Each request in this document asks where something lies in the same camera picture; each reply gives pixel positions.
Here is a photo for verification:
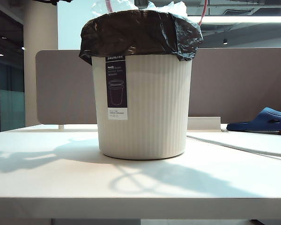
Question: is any ceiling air vent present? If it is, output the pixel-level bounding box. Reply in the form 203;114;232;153
221;8;252;16

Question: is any white ribbed trash can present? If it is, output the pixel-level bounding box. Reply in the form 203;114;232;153
91;54;193;161

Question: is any linear ceiling light strip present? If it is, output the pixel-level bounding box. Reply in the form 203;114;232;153
186;15;281;24

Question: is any white cable tray lid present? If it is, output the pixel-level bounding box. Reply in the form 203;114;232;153
186;117;222;131

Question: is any grey desk partition panel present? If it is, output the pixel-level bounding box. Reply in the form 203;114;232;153
35;48;281;125

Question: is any crumpled clear plastic waste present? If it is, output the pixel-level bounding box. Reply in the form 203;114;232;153
91;0;188;17

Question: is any blue rubber slipper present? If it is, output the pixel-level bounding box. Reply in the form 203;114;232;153
226;107;281;137

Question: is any black garbage bag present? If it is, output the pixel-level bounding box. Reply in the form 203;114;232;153
78;9;204;66

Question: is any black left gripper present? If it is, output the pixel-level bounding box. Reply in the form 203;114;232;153
40;0;74;6

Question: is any black white product label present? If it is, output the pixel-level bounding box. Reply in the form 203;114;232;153
104;55;128;121

